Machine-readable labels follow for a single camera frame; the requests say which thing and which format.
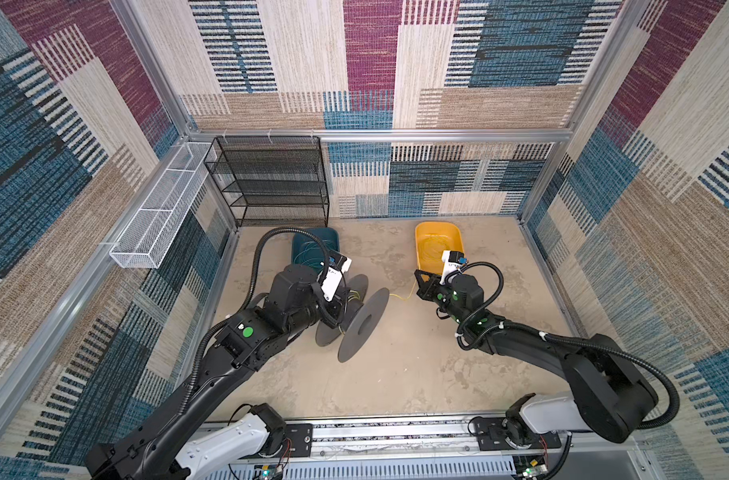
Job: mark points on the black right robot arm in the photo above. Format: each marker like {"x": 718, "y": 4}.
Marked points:
{"x": 612, "y": 393}

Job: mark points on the teal plastic bin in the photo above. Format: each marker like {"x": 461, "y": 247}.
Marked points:
{"x": 307, "y": 252}

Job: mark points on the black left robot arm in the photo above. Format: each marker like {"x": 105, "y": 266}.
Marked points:
{"x": 164, "y": 447}

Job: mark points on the black wire mesh shelf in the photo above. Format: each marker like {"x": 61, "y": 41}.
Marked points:
{"x": 271, "y": 181}

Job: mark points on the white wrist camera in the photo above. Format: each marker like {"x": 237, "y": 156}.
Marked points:
{"x": 338, "y": 265}
{"x": 453, "y": 261}

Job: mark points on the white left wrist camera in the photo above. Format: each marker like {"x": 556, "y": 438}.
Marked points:
{"x": 338, "y": 265}

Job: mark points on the grey perforated cable spool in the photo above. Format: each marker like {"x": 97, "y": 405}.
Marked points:
{"x": 362, "y": 314}

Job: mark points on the yellow plastic bin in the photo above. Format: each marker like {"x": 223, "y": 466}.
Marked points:
{"x": 433, "y": 238}

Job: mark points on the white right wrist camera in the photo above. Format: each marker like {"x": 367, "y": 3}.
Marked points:
{"x": 453, "y": 261}

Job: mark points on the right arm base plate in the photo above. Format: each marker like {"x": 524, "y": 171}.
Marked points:
{"x": 492, "y": 435}

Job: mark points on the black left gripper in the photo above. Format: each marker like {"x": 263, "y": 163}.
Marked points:
{"x": 334, "y": 308}

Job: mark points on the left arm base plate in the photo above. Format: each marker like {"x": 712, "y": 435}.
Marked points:
{"x": 296, "y": 443}

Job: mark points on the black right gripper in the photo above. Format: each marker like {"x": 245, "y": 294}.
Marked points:
{"x": 429, "y": 286}

